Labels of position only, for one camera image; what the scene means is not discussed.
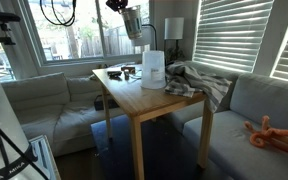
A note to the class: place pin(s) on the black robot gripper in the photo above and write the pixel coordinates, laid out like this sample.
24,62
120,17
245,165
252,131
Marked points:
116,5

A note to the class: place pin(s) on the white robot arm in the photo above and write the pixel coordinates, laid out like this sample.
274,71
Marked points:
17,158

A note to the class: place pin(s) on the white upside-down plastic bucket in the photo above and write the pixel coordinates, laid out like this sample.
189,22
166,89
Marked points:
153,70

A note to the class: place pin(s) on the white floor lamp shade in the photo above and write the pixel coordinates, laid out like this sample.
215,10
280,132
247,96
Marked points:
148,37

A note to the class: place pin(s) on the white table lamp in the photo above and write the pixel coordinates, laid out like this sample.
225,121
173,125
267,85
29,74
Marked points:
173,31

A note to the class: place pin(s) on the small brown box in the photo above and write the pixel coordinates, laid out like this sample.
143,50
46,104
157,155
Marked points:
130,69

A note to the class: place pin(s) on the small dark bottle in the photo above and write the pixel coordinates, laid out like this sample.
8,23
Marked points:
126,75

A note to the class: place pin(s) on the black remote on table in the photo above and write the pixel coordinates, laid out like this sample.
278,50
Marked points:
114,73

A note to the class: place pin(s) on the wooden table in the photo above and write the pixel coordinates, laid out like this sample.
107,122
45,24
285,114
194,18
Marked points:
142,104

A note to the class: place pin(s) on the grey striped cloth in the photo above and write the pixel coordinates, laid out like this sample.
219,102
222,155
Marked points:
184,80

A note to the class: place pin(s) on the left window blind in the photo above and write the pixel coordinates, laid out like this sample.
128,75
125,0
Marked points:
230,33

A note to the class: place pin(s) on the white left sofa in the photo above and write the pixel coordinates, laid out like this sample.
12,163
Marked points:
59,107

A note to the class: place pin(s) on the blue rug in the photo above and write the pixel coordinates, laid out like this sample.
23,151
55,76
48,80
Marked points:
167,155

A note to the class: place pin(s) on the grey right sofa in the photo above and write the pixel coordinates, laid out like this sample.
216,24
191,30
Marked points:
249,98

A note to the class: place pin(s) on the white framed panel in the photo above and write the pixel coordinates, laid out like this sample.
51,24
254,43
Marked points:
45,157

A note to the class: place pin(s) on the orange plush toy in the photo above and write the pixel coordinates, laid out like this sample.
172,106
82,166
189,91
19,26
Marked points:
268,135

